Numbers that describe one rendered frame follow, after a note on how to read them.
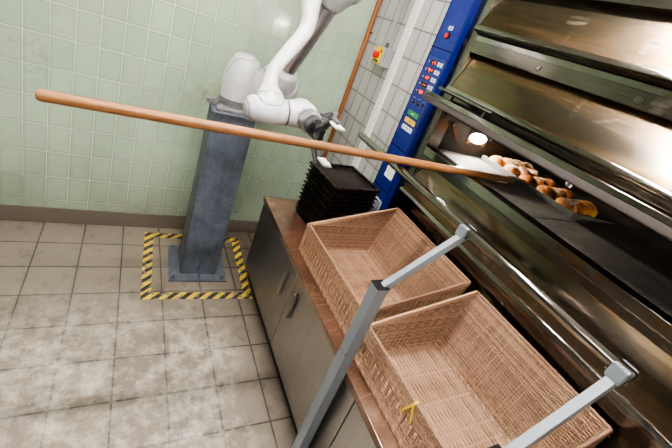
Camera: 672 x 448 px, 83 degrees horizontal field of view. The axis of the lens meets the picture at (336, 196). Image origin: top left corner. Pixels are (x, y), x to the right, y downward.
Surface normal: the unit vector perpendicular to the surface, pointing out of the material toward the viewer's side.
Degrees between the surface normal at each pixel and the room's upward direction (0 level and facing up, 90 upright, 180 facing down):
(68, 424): 0
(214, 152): 90
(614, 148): 70
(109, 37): 90
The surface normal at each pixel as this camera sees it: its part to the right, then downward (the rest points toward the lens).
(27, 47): 0.39, 0.51
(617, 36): -0.70, -0.38
